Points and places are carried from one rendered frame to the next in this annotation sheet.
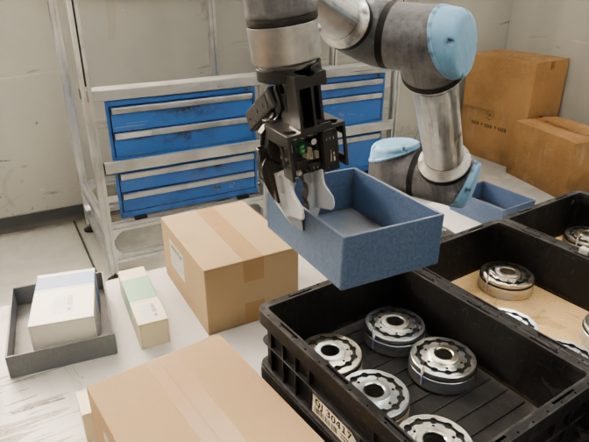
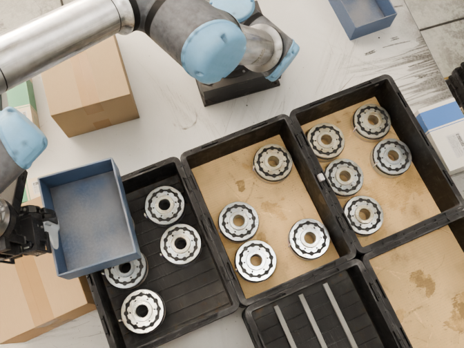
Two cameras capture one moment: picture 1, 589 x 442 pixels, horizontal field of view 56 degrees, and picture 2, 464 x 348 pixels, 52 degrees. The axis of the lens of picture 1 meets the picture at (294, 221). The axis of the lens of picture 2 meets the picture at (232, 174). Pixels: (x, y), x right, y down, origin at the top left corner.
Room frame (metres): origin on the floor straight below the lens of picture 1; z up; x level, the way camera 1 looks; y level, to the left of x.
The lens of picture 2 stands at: (0.53, -0.37, 2.04)
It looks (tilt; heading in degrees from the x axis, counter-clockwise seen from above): 72 degrees down; 6
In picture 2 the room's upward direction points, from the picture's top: 5 degrees clockwise
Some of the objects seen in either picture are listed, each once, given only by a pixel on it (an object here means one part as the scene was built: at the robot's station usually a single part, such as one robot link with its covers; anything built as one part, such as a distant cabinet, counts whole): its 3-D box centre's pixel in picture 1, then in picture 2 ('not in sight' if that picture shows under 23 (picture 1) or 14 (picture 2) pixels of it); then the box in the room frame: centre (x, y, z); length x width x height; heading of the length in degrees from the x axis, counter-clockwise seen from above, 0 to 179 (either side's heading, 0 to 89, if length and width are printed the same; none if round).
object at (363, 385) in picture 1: (373, 391); (125, 266); (0.61, -0.11, 0.86); 0.05 x 0.05 x 0.01
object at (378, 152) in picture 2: not in sight; (392, 156); (1.03, -0.73, 0.86); 0.10 x 0.10 x 0.01
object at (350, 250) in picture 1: (348, 220); (90, 218); (0.68, -0.07, 1.11); 0.20 x 0.15 x 0.07; 28
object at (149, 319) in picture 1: (142, 304); (21, 101); (1.04, 0.34, 0.73); 0.24 x 0.06 x 0.06; 26
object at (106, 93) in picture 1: (259, 78); not in sight; (2.78, 0.17, 0.91); 1.70 x 0.10 x 0.05; 119
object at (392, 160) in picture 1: (394, 166); (232, 17); (1.29, -0.25, 0.97); 0.13 x 0.12 x 0.14; 57
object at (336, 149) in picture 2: not in sight; (325, 140); (1.04, -0.55, 0.86); 0.10 x 0.10 x 0.01
